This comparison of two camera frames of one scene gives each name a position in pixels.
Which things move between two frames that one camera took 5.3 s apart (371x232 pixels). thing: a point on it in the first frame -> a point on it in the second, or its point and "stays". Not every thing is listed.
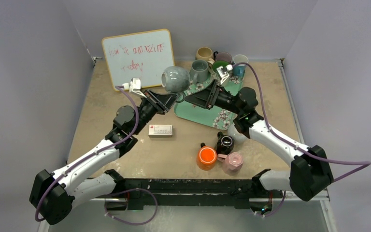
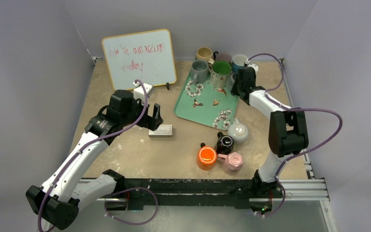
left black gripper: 164,101 -> 151,122
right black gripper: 211,97 -> 239,84
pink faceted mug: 233,162 stays
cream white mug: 215,74 stays
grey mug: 199,71 stays
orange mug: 206,156 stays
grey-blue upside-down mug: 176,79 -> 230,80
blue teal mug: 239,70 stays
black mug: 225,144 stays
